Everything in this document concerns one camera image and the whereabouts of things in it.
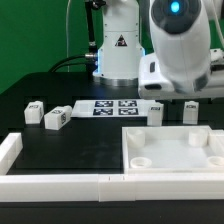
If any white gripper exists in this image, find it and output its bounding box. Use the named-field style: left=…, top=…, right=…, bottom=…
left=138, top=48, right=224, bottom=100

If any white square table top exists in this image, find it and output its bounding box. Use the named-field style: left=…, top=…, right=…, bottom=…
left=122, top=126, right=224, bottom=175

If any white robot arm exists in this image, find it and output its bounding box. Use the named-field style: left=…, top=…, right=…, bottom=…
left=85, top=0, right=224, bottom=99

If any white sheet with markers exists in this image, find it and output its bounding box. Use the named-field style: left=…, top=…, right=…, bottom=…
left=72, top=99, right=154, bottom=118

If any white U-shaped obstacle fence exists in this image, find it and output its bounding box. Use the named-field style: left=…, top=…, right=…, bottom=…
left=0, top=133, right=224, bottom=202

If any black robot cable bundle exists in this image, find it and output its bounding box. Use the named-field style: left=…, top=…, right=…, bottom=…
left=49, top=0, right=107, bottom=73

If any grey thin cable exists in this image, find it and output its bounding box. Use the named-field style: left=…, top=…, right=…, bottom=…
left=65, top=0, right=72, bottom=73

